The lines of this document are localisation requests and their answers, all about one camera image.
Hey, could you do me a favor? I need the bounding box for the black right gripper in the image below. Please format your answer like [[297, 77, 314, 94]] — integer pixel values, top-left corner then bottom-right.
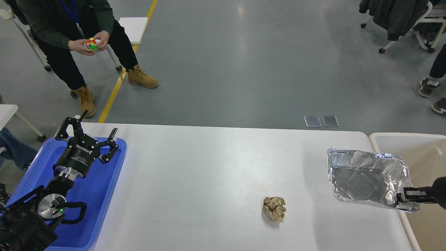
[[397, 176, 446, 210]]

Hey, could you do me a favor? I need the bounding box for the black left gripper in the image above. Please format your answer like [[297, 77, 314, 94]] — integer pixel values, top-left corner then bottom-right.
[[53, 111, 120, 179]]

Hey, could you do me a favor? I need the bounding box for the aluminium foil tray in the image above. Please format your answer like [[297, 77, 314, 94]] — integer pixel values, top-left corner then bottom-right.
[[327, 148, 420, 213]]

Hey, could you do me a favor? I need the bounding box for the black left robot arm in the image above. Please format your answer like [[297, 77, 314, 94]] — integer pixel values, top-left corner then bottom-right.
[[1, 114, 127, 251]]

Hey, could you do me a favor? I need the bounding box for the beige waste bin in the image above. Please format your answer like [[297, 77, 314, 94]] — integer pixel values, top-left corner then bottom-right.
[[369, 133, 446, 251]]

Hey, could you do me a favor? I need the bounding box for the blue plastic tray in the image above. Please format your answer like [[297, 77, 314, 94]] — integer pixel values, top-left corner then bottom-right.
[[8, 138, 127, 251]]

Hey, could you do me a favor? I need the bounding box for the blue jeans leg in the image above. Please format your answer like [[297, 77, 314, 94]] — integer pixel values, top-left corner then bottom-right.
[[0, 127, 38, 171]]

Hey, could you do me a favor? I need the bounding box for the white side table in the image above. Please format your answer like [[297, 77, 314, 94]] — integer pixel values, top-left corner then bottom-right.
[[0, 104, 47, 142]]

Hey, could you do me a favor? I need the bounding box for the colourful puzzle cube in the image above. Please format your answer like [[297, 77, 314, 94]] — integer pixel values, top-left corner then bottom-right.
[[84, 38, 100, 51]]

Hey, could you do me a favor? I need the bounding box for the bystander foot in sneaker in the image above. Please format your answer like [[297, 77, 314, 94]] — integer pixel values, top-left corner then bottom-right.
[[431, 97, 446, 115]]

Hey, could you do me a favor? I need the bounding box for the seated person in green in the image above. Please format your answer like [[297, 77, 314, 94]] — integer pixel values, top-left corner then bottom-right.
[[16, 0, 158, 117]]

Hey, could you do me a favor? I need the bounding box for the white board on floor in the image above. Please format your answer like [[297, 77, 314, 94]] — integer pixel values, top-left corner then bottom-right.
[[118, 16, 148, 45]]

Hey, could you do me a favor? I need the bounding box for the right metal floor plate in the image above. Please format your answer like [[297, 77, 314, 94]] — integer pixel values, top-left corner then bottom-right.
[[322, 115, 340, 127]]

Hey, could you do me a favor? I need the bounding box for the metal floor plate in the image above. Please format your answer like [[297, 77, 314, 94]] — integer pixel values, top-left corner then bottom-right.
[[303, 115, 322, 128], [322, 115, 340, 127]]

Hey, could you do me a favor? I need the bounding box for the left metal floor plate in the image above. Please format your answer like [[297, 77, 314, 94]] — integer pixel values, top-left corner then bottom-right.
[[303, 115, 322, 128]]

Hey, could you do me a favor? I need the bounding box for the white chair under person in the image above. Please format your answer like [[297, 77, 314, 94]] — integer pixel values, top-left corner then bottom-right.
[[1, 9, 123, 73]]

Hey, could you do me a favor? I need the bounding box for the crumpled brown paper ball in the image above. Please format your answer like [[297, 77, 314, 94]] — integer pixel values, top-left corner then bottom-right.
[[263, 197, 287, 224]]

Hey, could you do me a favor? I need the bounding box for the chair with dark coat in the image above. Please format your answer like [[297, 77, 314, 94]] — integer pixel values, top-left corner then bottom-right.
[[359, 0, 445, 54]]

